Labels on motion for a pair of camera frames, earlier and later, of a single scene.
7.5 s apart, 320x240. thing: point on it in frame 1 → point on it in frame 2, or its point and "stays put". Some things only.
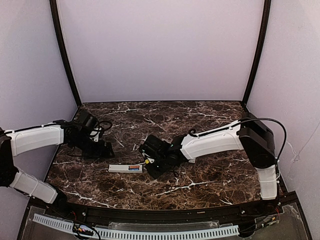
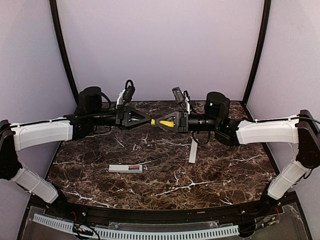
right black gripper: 155,167 → 183,121
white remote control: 125,168 stays put
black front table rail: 91,213 stays put
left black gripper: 99,149 → 120,117
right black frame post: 261,51 stays put
